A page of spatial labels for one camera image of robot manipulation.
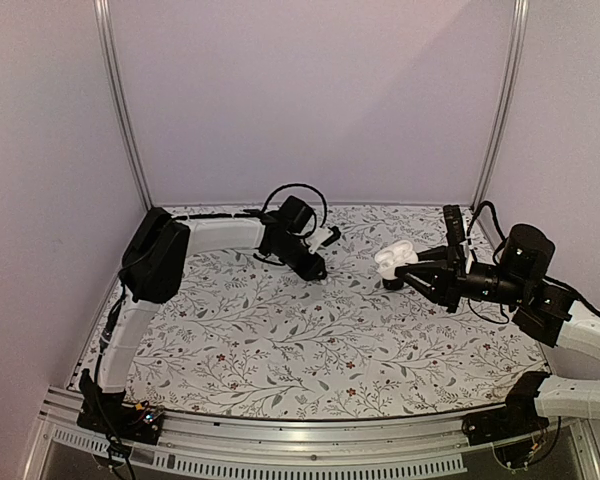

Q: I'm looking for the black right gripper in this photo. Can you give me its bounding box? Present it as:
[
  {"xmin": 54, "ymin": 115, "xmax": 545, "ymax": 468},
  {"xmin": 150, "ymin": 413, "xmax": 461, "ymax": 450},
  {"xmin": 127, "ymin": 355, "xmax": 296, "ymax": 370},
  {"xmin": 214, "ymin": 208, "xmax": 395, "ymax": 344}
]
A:
[{"xmin": 395, "ymin": 246, "xmax": 529, "ymax": 314}]

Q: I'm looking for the white earbuds charging case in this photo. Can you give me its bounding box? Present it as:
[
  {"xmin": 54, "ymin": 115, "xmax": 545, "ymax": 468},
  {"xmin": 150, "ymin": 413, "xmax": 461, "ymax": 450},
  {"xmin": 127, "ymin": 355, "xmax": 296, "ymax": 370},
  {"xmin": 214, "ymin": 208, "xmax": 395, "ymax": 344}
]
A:
[{"xmin": 374, "ymin": 240, "xmax": 419, "ymax": 280}]

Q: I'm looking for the black earbuds charging case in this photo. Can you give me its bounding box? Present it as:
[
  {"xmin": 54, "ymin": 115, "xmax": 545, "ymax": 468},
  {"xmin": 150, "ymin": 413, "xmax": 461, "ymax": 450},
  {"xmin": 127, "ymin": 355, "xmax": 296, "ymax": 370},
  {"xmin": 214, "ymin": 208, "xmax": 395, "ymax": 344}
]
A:
[{"xmin": 382, "ymin": 278, "xmax": 405, "ymax": 291}]

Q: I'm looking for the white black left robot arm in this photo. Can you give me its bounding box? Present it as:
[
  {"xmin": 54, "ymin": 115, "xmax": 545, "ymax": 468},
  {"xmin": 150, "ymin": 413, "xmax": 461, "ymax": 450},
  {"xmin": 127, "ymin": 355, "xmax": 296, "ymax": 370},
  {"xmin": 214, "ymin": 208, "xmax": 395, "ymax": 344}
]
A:
[{"xmin": 79, "ymin": 196, "xmax": 341, "ymax": 434}]

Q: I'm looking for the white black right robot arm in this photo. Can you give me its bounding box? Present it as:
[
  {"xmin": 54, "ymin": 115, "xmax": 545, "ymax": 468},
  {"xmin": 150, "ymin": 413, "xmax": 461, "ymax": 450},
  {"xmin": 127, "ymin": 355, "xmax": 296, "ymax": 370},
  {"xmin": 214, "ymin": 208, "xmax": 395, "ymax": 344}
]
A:
[{"xmin": 394, "ymin": 224, "xmax": 600, "ymax": 436}]

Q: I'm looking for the floral patterned table mat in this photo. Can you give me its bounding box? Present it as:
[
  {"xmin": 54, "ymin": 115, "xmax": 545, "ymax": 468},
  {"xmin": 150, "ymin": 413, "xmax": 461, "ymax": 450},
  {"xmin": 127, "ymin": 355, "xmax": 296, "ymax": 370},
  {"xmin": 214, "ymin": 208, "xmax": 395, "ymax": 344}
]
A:
[{"xmin": 126, "ymin": 205, "xmax": 547, "ymax": 420}]

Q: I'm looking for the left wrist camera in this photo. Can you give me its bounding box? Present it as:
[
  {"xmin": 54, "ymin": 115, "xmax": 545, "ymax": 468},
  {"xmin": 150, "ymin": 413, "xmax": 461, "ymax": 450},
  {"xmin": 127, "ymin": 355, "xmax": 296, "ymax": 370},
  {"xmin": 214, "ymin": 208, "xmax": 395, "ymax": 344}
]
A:
[{"xmin": 306, "ymin": 226, "xmax": 341, "ymax": 253}]

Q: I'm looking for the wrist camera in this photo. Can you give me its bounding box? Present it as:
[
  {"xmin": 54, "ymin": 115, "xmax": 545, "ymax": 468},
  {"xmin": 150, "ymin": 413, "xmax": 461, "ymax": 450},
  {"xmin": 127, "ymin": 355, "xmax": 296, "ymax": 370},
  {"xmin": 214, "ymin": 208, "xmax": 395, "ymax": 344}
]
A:
[
  {"xmin": 306, "ymin": 226, "xmax": 341, "ymax": 253},
  {"xmin": 443, "ymin": 205, "xmax": 475, "ymax": 271}
]

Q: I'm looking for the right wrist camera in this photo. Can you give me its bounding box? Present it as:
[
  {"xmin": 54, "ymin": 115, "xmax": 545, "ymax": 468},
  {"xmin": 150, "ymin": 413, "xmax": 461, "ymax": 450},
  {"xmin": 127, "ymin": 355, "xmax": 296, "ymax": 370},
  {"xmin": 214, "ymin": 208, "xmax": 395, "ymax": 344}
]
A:
[{"xmin": 443, "ymin": 205, "xmax": 475, "ymax": 271}]

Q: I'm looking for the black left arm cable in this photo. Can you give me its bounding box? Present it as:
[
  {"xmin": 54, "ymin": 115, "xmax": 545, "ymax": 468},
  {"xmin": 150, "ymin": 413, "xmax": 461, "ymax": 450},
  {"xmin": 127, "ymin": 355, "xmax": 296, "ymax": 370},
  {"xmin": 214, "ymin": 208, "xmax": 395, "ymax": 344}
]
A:
[{"xmin": 262, "ymin": 183, "xmax": 330, "ymax": 231}]

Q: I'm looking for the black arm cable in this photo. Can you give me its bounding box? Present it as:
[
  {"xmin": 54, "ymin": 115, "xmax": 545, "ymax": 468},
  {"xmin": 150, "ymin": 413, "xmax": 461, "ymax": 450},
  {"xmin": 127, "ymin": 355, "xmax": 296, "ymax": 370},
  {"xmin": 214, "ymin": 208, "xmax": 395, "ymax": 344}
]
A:
[
  {"xmin": 262, "ymin": 183, "xmax": 330, "ymax": 231},
  {"xmin": 467, "ymin": 200, "xmax": 509, "ymax": 251}
]

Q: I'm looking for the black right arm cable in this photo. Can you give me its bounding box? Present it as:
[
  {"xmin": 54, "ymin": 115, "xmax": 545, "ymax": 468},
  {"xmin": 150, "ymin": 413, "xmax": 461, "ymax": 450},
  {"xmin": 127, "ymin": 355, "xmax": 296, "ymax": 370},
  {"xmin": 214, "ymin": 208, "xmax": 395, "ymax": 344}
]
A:
[{"xmin": 467, "ymin": 200, "xmax": 509, "ymax": 251}]

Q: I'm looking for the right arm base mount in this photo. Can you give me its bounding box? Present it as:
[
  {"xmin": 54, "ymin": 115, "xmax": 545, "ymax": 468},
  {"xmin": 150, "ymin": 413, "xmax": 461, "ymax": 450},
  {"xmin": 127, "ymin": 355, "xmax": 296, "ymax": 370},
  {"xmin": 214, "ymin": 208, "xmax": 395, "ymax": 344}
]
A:
[{"xmin": 461, "ymin": 372, "xmax": 550, "ymax": 446}]

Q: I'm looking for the right aluminium corner post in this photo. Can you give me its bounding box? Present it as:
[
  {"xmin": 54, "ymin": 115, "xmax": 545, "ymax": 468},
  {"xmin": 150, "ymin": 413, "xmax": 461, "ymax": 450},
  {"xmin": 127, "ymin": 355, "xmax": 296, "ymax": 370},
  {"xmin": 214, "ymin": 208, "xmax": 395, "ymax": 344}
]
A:
[{"xmin": 471, "ymin": 0, "xmax": 529, "ymax": 209}]

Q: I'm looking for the aluminium corner post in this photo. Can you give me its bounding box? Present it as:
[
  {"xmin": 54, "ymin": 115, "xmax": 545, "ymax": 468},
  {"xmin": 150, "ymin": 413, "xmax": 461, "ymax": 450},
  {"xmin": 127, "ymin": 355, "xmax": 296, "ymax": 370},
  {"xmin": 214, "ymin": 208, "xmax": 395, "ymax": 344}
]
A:
[
  {"xmin": 93, "ymin": 0, "xmax": 154, "ymax": 210},
  {"xmin": 471, "ymin": 0, "xmax": 529, "ymax": 209}
]

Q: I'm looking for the front aluminium frame rail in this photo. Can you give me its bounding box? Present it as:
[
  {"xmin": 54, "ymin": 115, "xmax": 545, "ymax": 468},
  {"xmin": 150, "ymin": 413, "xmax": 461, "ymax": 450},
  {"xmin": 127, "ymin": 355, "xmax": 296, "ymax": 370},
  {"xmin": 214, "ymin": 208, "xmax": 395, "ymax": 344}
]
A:
[{"xmin": 22, "ymin": 387, "xmax": 600, "ymax": 479}]

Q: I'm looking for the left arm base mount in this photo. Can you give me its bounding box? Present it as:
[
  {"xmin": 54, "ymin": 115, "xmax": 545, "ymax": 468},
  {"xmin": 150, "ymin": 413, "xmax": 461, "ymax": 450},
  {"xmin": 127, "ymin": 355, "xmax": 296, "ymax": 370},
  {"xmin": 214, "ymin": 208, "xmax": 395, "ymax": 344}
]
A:
[{"xmin": 77, "ymin": 369, "xmax": 165, "ymax": 445}]

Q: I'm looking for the left aluminium corner post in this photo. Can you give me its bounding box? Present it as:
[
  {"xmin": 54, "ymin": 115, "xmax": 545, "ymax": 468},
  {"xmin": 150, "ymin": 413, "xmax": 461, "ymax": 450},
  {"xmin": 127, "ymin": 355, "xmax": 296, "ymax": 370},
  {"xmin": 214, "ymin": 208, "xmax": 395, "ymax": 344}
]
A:
[{"xmin": 93, "ymin": 0, "xmax": 154, "ymax": 210}]

